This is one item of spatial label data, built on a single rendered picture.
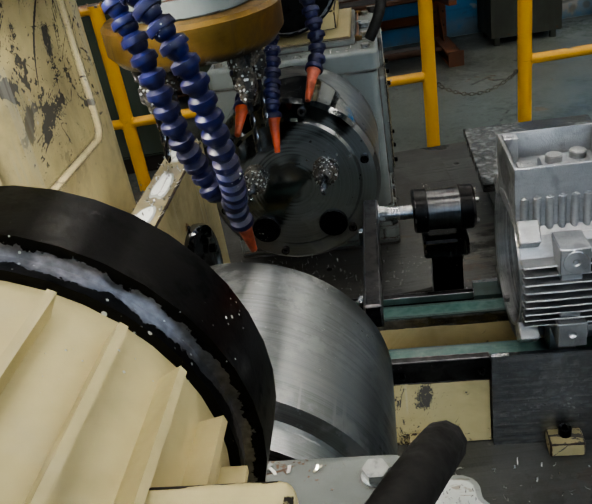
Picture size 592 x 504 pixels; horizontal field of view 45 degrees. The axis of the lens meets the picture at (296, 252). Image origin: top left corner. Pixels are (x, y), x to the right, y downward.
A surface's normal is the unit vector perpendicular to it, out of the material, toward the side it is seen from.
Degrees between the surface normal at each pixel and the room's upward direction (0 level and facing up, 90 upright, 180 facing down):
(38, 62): 90
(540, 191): 90
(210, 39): 90
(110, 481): 58
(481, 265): 0
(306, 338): 32
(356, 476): 0
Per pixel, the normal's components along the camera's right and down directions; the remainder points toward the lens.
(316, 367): 0.51, -0.73
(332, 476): -0.15, -0.86
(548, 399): -0.07, 0.50
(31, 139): 0.98, -0.10
